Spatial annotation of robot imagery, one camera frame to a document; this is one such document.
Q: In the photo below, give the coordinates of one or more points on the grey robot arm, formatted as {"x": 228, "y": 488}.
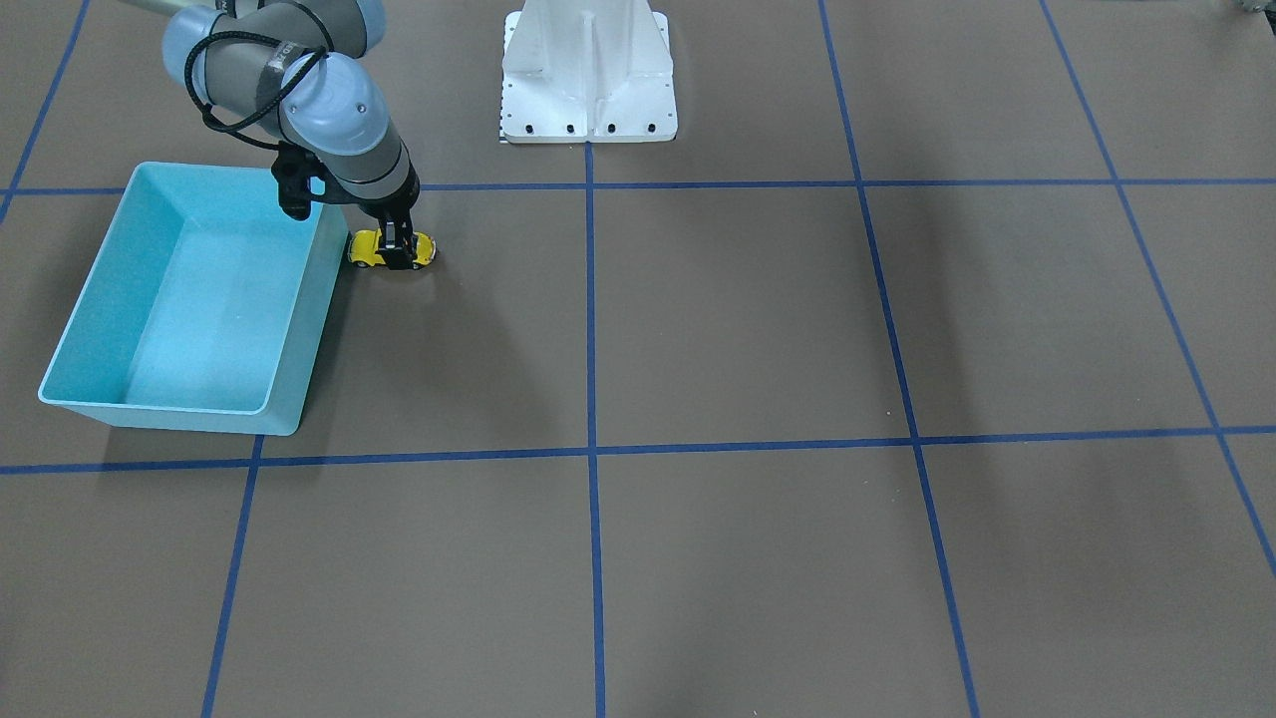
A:
{"x": 286, "y": 76}

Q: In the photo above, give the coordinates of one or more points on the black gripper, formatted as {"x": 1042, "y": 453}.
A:
{"x": 387, "y": 212}

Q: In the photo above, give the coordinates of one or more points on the white metal mount base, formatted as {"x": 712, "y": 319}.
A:
{"x": 587, "y": 72}

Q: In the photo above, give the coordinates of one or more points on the light blue plastic bin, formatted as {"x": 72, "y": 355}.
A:
{"x": 204, "y": 308}

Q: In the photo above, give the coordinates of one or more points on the yellow beetle toy car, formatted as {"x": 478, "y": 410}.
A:
{"x": 363, "y": 244}

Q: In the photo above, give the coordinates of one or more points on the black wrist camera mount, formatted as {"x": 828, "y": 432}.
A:
{"x": 303, "y": 180}

